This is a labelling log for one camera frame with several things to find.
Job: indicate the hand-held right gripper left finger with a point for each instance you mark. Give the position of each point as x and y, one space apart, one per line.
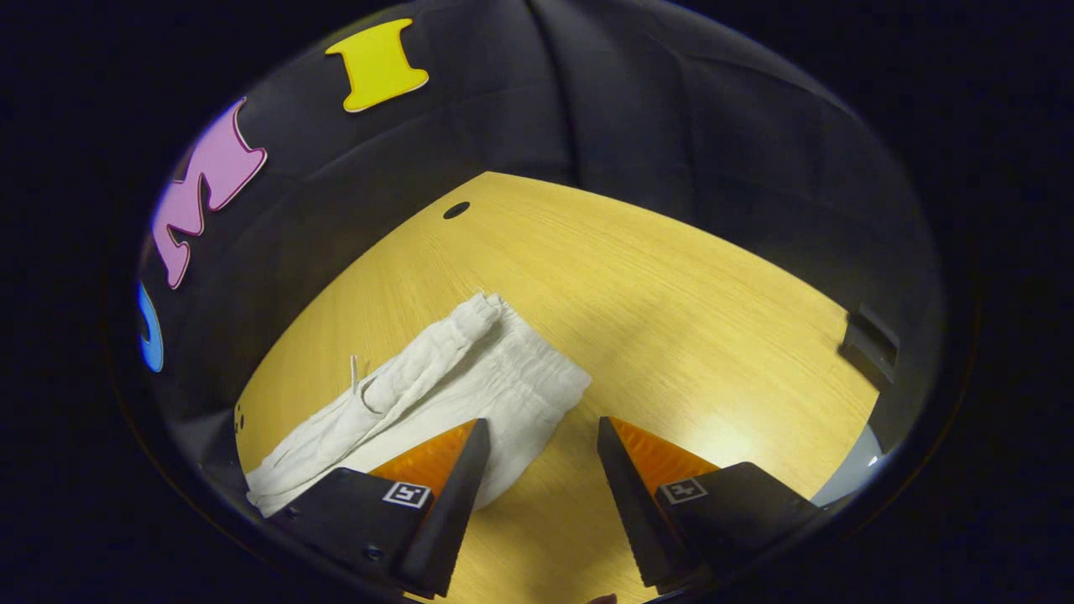
453 512

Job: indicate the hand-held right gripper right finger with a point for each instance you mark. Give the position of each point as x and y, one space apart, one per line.
625 503

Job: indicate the white jeans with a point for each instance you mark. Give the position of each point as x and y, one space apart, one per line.
470 377

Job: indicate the black backdrop cloth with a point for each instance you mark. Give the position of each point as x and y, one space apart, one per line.
587 101

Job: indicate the black table edge bracket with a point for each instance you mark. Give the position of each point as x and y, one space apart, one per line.
868 340

